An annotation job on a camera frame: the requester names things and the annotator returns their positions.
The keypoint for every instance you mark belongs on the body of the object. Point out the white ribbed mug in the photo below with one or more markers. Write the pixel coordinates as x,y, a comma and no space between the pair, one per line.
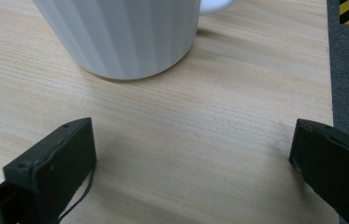
122,34

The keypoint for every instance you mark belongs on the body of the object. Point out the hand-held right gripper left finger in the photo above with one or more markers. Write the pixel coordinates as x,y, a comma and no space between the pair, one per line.
57,161

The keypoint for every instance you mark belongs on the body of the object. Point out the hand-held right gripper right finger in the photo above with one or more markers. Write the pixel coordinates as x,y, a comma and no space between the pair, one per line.
334,161

